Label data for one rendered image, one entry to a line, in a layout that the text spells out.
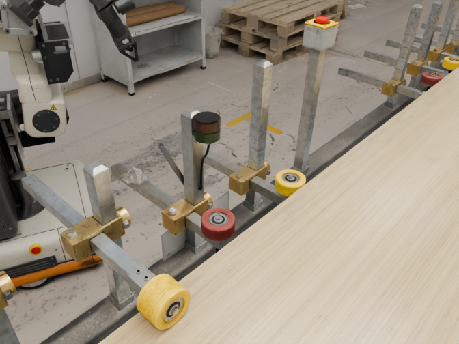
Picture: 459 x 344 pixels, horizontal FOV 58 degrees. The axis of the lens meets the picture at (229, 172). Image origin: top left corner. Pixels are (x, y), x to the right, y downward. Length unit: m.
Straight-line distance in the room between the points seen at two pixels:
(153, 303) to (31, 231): 1.33
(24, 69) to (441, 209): 1.50
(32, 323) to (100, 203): 1.24
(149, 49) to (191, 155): 3.36
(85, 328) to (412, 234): 0.77
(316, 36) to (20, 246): 1.43
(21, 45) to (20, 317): 1.12
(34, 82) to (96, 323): 1.03
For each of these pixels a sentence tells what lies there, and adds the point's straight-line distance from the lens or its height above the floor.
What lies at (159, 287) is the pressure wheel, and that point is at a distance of 0.74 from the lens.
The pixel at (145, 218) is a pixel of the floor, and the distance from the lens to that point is 2.36.
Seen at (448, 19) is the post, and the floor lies 1.00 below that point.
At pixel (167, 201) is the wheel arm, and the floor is 0.86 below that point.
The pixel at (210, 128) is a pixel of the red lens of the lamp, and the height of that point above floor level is 1.11.
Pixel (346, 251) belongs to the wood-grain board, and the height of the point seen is 0.90.
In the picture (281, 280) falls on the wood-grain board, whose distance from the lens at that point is 0.86.
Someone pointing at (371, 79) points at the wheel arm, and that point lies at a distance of 2.04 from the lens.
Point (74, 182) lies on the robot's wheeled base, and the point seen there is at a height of 0.28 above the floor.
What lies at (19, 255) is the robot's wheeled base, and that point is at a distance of 1.98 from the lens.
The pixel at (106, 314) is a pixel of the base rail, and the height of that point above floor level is 0.70.
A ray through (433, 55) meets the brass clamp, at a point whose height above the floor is 0.84.
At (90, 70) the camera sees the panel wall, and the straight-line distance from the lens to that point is 3.97.
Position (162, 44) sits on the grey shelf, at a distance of 4.37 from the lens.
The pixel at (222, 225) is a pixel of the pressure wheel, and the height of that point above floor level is 0.91.
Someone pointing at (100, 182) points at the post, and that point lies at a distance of 0.83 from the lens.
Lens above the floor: 1.55
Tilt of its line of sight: 35 degrees down
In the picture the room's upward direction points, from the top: 2 degrees clockwise
